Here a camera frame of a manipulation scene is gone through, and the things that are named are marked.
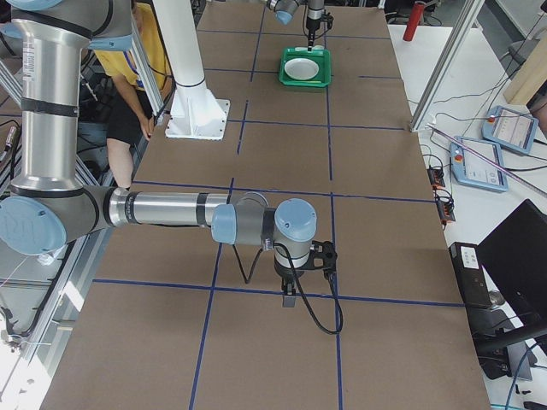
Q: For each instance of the white rod stick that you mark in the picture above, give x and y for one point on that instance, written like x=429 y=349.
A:
x=488 y=161

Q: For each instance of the right teach pendant tablet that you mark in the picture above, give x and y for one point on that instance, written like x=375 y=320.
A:
x=510 y=129

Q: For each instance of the teach pendant tablet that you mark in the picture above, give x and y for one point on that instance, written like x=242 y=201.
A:
x=510 y=129
x=470 y=170

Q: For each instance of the orange black adapter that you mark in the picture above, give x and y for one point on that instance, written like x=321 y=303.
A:
x=445 y=206
x=436 y=176

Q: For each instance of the orange black adapter near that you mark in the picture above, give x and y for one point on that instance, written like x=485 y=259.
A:
x=445 y=206

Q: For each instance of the black box device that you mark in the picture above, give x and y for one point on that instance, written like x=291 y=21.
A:
x=470 y=276

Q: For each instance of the aluminium frame post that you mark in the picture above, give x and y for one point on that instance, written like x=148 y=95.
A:
x=458 y=34

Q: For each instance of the green plastic tray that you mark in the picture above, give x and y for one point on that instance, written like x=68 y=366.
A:
x=323 y=61

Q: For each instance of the white round plate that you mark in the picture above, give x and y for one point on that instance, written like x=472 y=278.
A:
x=301 y=69

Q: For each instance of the red cylinder bottle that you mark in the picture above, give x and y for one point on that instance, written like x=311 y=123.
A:
x=414 y=20

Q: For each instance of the left teach pendant tablet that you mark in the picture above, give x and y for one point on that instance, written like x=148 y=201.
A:
x=470 y=170

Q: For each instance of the orange black adapter far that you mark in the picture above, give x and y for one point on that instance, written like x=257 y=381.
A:
x=436 y=176

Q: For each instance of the person in yellow shirt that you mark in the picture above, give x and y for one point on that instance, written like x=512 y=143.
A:
x=131 y=117

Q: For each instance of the black monitor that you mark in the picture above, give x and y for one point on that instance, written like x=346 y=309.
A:
x=514 y=256

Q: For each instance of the white camera mast pillar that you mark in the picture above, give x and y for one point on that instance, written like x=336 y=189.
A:
x=195 y=112

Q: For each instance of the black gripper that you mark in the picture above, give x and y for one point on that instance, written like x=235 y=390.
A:
x=285 y=272
x=314 y=14

